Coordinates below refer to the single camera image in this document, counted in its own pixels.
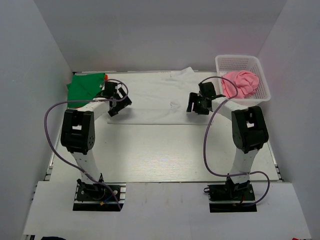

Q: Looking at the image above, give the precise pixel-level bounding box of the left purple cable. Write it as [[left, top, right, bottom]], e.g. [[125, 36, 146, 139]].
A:
[[44, 79, 130, 211]]

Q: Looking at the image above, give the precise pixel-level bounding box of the white t shirt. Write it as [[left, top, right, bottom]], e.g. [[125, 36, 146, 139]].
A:
[[105, 67, 212, 125]]

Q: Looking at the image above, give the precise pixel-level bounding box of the white plastic basket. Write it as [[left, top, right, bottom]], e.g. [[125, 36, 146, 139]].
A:
[[215, 54, 271, 107]]

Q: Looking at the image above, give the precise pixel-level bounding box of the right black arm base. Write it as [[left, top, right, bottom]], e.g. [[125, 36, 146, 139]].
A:
[[203, 184, 257, 213]]

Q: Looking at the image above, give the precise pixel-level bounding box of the purple cable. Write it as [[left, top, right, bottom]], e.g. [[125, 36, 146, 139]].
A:
[[44, 79, 130, 211], [198, 76, 271, 206]]

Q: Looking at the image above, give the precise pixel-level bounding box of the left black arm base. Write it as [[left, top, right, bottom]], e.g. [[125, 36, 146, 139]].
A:
[[72, 182, 126, 212]]

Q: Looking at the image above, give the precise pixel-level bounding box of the green folded t shirt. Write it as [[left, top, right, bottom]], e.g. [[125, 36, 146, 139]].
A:
[[66, 73, 105, 101]]

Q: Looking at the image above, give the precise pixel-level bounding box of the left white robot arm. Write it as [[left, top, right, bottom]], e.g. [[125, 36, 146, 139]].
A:
[[60, 79, 132, 200]]

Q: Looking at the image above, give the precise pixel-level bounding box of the pink t shirt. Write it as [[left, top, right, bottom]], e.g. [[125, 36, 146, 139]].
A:
[[221, 70, 260, 99]]

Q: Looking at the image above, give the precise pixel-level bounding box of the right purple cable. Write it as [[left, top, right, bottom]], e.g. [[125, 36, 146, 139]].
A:
[[198, 76, 271, 206]]

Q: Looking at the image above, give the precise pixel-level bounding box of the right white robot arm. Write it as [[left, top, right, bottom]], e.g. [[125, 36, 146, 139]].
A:
[[186, 82, 269, 200]]

